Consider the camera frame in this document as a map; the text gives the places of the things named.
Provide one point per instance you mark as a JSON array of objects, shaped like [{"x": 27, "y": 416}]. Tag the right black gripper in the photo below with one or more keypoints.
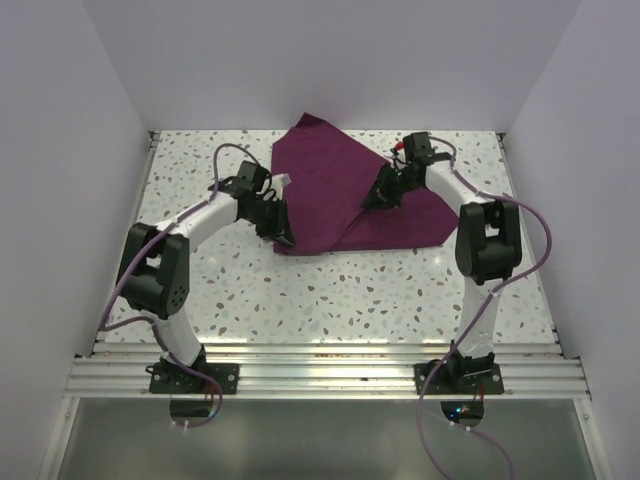
[{"x": 382, "y": 191}]

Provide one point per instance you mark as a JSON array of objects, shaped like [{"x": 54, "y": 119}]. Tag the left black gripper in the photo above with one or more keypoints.
[{"x": 279, "y": 229}]

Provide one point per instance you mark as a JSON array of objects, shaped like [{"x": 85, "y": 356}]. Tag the purple cloth mat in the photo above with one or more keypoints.
[{"x": 331, "y": 174}]

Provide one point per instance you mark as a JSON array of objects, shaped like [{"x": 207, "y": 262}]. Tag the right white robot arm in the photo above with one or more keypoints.
[{"x": 488, "y": 248}]

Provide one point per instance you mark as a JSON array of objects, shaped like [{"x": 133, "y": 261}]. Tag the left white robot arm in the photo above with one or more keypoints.
[{"x": 154, "y": 273}]

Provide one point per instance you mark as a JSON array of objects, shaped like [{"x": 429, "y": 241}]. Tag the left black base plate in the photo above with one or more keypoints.
[{"x": 171, "y": 379}]

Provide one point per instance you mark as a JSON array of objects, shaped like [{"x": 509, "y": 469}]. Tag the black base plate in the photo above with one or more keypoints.
[
  {"x": 171, "y": 379},
  {"x": 460, "y": 376}
]

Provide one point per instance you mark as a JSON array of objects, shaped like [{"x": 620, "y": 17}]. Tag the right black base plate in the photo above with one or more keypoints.
[{"x": 460, "y": 376}]

